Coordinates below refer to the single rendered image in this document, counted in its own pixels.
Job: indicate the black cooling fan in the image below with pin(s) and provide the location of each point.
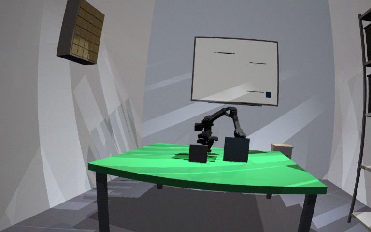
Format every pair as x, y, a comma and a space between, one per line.
198, 153

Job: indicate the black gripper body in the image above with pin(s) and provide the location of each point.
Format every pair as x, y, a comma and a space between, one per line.
209, 138

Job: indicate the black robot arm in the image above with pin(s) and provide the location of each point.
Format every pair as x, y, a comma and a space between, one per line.
207, 123

